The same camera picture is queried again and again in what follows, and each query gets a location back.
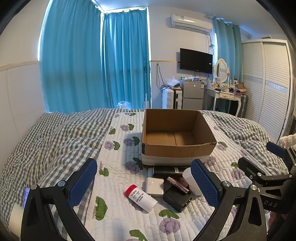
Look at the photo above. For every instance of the white air conditioner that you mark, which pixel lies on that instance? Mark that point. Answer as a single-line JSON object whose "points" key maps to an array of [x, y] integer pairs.
{"points": [[190, 23]]}

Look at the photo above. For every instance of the black rectangular box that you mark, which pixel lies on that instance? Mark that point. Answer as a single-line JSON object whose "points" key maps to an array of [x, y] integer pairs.
{"points": [[175, 199]]}

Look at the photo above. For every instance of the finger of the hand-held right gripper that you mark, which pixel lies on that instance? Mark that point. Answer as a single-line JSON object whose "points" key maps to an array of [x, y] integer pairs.
{"points": [[276, 148], [251, 168]]}

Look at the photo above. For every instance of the narrow teal curtain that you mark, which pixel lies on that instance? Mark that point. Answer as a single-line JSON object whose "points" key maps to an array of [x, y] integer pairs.
{"points": [[227, 51]]}

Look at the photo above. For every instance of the clear plastic bag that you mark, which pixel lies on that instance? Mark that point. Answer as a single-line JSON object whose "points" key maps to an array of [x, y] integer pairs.
{"points": [[123, 104]]}

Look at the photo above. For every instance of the white bottle with red cap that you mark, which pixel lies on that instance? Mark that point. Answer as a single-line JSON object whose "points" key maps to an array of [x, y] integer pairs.
{"points": [[142, 198]]}

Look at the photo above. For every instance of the grey small fridge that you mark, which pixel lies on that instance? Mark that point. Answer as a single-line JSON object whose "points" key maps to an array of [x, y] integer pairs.
{"points": [[193, 95]]}

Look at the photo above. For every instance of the floral quilted blanket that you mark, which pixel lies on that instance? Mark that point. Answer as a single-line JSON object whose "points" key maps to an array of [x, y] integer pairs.
{"points": [[122, 162]]}

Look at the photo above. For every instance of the white cup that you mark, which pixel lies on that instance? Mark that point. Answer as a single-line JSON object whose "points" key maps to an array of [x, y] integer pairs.
{"points": [[189, 179]]}

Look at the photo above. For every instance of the brown box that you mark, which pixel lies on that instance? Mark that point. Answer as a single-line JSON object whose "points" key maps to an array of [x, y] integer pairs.
{"points": [[240, 87]]}

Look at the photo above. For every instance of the grey checked duvet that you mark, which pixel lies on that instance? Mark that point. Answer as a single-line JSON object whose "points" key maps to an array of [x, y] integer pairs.
{"points": [[57, 143]]}

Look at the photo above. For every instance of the black wall television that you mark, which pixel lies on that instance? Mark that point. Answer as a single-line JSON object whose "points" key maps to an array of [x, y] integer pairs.
{"points": [[196, 60]]}

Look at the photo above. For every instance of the white dressing table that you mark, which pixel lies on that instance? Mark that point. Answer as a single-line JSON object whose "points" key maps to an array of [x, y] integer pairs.
{"points": [[223, 95]]}

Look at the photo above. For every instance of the phone with purple screen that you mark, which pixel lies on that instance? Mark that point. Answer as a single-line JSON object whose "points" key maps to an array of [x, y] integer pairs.
{"points": [[26, 195]]}

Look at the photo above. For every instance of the white square power adapter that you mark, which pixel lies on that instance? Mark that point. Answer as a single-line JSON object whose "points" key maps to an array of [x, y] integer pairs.
{"points": [[154, 186]]}

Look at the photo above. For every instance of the black tube with white end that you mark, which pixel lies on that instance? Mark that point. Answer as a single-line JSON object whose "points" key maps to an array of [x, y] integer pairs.
{"points": [[166, 172]]}

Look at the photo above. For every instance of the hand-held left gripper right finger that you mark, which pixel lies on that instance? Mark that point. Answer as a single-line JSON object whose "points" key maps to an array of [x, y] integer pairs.
{"points": [[205, 183]]}

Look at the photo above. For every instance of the oval white vanity mirror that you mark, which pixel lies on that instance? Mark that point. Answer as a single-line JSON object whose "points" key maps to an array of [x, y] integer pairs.
{"points": [[221, 70]]}

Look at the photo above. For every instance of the white louvred wardrobe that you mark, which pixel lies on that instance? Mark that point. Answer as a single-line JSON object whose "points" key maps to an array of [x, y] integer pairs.
{"points": [[266, 83]]}

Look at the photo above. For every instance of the white plastic bag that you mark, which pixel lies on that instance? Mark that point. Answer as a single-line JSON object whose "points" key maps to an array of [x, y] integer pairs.
{"points": [[173, 83]]}

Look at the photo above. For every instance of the dark suitcase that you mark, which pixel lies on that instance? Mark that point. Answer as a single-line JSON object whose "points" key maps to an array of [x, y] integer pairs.
{"points": [[243, 105]]}

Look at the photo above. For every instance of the white suitcase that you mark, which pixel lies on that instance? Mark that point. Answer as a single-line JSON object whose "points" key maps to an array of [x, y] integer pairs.
{"points": [[171, 99]]}

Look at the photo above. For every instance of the cardboard box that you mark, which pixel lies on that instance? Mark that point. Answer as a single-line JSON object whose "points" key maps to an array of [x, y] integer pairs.
{"points": [[171, 148]]}

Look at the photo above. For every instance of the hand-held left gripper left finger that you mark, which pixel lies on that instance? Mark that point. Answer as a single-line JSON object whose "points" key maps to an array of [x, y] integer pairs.
{"points": [[83, 183]]}

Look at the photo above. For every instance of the wide blue curtain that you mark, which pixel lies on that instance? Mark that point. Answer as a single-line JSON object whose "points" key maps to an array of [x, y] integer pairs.
{"points": [[69, 58]]}

